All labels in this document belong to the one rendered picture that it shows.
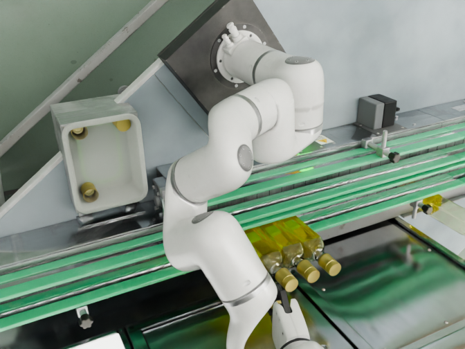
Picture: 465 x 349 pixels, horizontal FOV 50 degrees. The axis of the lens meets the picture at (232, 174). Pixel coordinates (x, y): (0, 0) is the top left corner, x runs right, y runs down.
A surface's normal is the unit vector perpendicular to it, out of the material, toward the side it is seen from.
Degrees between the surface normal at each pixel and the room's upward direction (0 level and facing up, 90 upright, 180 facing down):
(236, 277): 28
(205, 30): 1
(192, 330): 90
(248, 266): 34
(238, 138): 48
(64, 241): 90
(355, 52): 0
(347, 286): 89
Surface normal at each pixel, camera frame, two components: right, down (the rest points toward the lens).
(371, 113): -0.90, 0.22
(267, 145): -0.18, 0.48
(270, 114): 0.77, 0.13
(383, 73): 0.44, 0.40
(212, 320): -0.01, -0.89
